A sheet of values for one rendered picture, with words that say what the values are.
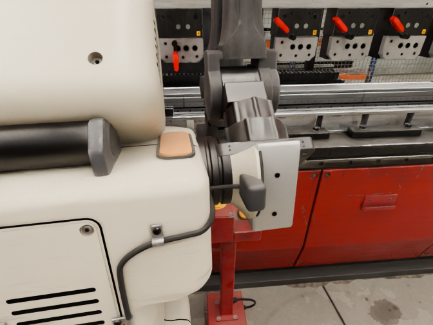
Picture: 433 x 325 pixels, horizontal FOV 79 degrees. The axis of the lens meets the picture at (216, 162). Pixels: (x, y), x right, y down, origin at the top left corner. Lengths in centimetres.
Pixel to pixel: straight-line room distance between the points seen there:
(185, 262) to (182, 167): 8
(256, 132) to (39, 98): 21
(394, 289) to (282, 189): 162
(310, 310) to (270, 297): 20
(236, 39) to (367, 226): 125
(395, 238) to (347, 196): 44
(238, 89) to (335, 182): 92
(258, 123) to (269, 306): 135
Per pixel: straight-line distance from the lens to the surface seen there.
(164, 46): 99
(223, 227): 88
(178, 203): 21
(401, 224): 160
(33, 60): 24
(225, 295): 127
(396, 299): 186
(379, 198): 140
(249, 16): 40
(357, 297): 177
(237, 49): 39
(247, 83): 37
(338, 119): 123
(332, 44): 110
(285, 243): 139
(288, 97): 139
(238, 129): 32
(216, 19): 50
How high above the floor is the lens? 135
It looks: 31 degrees down
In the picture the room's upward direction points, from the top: straight up
